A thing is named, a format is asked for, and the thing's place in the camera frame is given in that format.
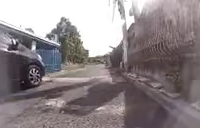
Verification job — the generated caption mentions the blue building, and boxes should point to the blue building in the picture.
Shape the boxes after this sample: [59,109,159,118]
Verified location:
[0,15,63,73]

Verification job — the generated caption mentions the dark car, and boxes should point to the dark car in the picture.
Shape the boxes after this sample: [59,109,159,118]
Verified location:
[0,30,47,102]

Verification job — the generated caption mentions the concrete kerb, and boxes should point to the concrete kerb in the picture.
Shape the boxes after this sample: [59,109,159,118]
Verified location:
[120,71,200,128]

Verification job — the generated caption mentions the wall with mesh fence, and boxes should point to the wall with mesh fence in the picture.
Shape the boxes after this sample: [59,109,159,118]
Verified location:
[109,0,200,118]

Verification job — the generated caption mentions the green tree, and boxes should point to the green tree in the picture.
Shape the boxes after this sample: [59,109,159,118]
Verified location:
[45,16,90,65]

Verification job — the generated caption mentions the pale pole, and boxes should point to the pale pole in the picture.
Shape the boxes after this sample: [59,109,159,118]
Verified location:
[116,0,130,73]

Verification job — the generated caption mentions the grey asphalt road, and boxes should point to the grey asphalt road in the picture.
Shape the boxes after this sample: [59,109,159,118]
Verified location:
[0,63,128,128]

